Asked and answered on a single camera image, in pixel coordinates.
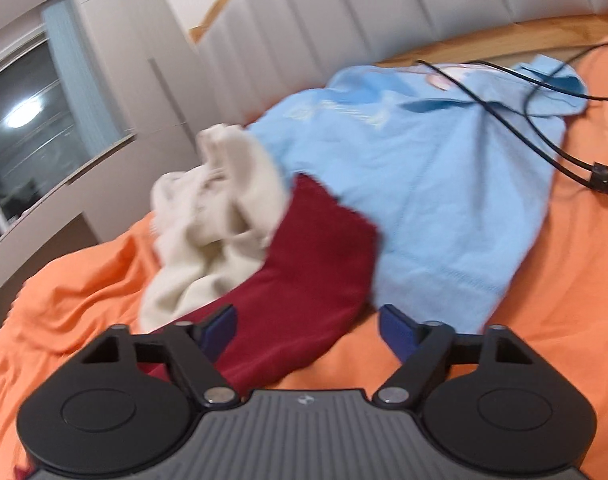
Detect dark red shirt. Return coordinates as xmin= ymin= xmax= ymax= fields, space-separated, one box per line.
xmin=138 ymin=173 xmax=381 ymax=397

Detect orange bed sheet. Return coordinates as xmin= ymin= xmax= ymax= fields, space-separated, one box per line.
xmin=0 ymin=47 xmax=608 ymax=479

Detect cream white garment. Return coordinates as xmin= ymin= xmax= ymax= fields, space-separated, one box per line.
xmin=139 ymin=125 xmax=290 ymax=332

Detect grey window bench unit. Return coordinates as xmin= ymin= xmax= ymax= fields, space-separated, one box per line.
xmin=0 ymin=126 xmax=200 ymax=288

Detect light blue sweater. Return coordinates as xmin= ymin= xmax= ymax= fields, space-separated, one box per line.
xmin=249 ymin=55 xmax=586 ymax=333

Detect window with dark glass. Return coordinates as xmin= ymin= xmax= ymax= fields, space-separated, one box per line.
xmin=0 ymin=40 xmax=88 ymax=224

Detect light blue curtain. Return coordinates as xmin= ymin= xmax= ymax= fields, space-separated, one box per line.
xmin=40 ymin=0 xmax=127 ymax=158

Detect grey wardrobe cabinet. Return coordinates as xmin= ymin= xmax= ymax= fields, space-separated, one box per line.
xmin=74 ymin=0 xmax=221 ymax=134

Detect grey padded headboard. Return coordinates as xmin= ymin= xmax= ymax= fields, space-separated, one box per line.
xmin=197 ymin=0 xmax=608 ymax=124

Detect black cable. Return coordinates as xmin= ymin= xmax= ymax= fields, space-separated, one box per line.
xmin=415 ymin=44 xmax=608 ymax=198

